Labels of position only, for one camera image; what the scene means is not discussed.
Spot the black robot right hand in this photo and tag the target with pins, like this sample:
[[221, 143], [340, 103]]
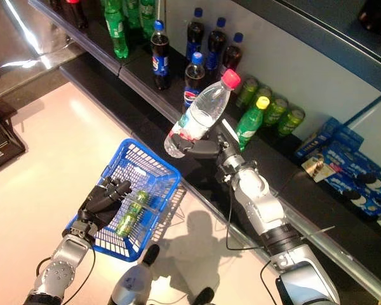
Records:
[[203, 149]]

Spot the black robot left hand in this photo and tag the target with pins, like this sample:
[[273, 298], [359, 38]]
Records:
[[104, 203]]

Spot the clear water bottle red cap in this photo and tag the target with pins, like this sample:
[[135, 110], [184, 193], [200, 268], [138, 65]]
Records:
[[203, 108]]

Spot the blue plastic shopping basket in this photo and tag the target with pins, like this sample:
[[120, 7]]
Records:
[[120, 254]]

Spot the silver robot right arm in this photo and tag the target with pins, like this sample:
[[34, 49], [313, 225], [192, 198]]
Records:
[[257, 197]]

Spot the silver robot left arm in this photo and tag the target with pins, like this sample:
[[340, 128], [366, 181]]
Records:
[[60, 267]]

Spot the green Sprite bottle yellow cap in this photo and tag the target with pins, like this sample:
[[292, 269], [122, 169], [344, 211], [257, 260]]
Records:
[[147, 16], [117, 35], [133, 12], [249, 127]]

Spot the black store shelf board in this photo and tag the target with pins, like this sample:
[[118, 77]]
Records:
[[177, 95], [320, 38], [336, 216], [92, 85], [95, 41], [149, 127]]

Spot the small chocolate picture snack box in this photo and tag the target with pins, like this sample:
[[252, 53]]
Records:
[[317, 168]]

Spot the dark low display platform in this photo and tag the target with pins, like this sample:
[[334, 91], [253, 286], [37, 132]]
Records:
[[3, 143]]

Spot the metal shelf pole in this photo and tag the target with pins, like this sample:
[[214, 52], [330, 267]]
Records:
[[159, 9]]

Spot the blue Oreo biscuit box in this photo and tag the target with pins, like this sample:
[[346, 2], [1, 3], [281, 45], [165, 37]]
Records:
[[352, 149], [346, 190]]

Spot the Coca-Cola bottle red cap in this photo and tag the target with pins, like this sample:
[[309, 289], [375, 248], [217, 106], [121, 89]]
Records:
[[76, 14]]

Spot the glossy brown wall panel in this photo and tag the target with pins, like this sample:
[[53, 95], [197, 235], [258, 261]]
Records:
[[6, 31]]

